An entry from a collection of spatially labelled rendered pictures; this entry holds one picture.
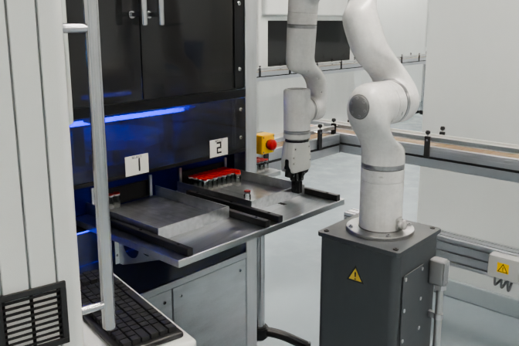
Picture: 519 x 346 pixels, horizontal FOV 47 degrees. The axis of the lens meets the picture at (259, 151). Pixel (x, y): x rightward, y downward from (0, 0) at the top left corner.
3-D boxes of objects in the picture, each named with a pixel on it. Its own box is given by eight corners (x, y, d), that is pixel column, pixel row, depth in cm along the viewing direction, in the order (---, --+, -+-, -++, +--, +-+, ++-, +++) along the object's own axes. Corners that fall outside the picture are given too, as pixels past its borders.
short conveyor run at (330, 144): (239, 181, 229) (239, 141, 225) (211, 175, 239) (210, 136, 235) (342, 153, 278) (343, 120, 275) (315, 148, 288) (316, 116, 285)
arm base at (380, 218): (425, 228, 172) (429, 165, 168) (393, 246, 158) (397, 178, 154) (368, 215, 184) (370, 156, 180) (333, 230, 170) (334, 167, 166)
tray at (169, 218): (86, 213, 179) (86, 202, 178) (156, 195, 198) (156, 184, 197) (158, 241, 157) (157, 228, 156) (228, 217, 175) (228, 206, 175)
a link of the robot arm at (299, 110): (297, 126, 196) (278, 130, 189) (298, 86, 193) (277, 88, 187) (317, 129, 190) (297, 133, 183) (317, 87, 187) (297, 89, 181)
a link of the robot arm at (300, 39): (316, 23, 192) (310, 116, 200) (280, 23, 181) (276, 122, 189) (337, 25, 186) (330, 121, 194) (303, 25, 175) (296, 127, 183)
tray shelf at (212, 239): (72, 223, 176) (72, 217, 175) (239, 178, 226) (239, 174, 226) (178, 268, 144) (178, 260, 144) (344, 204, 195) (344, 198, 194)
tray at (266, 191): (177, 191, 202) (177, 181, 202) (231, 177, 221) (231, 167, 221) (251, 212, 180) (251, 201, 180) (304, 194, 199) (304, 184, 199)
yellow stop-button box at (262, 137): (248, 152, 226) (247, 133, 224) (260, 149, 231) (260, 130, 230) (262, 155, 221) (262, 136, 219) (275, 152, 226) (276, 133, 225)
